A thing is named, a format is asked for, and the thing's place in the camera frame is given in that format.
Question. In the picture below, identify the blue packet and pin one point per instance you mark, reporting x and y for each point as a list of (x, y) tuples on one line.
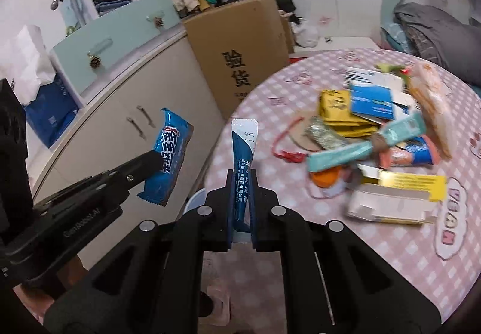
[(370, 100)]

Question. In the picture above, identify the yellow white box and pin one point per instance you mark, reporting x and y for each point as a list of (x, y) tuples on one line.
[(409, 181)]

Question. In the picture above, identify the green gold foil wrapper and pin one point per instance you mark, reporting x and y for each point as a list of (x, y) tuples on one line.
[(319, 132)]

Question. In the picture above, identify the teal drawer unit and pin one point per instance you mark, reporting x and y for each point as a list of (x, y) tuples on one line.
[(124, 25)]

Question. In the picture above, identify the grey blanket pile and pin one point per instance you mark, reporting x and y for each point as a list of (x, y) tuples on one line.
[(432, 33)]

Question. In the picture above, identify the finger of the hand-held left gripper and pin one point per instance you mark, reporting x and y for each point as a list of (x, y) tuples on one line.
[(142, 165)]

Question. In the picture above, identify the white flat carton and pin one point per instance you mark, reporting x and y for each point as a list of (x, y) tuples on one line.
[(375, 74)]

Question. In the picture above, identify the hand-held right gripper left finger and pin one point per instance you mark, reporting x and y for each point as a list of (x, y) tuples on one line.
[(229, 213)]

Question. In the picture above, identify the blue snack wrapper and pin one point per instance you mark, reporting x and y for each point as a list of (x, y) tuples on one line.
[(171, 138)]

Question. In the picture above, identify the white open carton box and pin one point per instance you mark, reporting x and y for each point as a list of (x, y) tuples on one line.
[(379, 206)]

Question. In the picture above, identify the white paper bag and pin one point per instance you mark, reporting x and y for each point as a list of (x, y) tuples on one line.
[(26, 59)]

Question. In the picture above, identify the beige cabinet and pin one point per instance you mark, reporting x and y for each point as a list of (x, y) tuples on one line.
[(112, 104)]

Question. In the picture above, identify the orange round peel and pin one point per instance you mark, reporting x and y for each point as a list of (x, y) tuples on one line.
[(325, 179)]

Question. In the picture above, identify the blue white sachet tube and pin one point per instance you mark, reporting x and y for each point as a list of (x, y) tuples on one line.
[(242, 153)]

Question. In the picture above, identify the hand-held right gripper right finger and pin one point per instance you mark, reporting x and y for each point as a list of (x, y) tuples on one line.
[(252, 213)]

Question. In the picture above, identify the teal long wrapper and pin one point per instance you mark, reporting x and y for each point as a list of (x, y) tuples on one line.
[(338, 157)]

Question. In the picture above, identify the pink slipper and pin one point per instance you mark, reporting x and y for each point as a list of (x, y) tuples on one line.
[(218, 304)]

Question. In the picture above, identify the pink checkered tablecloth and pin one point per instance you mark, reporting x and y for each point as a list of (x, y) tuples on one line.
[(270, 93)]

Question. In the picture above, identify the round cardboard piece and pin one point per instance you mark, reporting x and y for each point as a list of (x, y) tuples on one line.
[(300, 131)]

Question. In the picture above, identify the white trash bin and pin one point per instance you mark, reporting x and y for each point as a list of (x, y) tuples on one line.
[(193, 202)]

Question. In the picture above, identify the large cardboard box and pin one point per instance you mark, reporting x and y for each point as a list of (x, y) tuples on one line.
[(233, 37)]

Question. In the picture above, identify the pink butterfly sticker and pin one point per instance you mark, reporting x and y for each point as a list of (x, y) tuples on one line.
[(325, 20)]

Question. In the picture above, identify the black cloth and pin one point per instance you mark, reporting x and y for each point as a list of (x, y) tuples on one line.
[(285, 8)]

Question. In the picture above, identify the orange blue cone wrapper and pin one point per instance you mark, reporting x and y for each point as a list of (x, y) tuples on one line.
[(417, 149)]

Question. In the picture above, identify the blue bag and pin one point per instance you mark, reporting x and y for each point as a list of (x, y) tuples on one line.
[(52, 108)]

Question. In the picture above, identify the yellow packet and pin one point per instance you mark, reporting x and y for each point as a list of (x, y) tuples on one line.
[(334, 104)]

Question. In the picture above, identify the orange white plastic bag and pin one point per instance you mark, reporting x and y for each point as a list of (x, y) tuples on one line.
[(428, 93)]

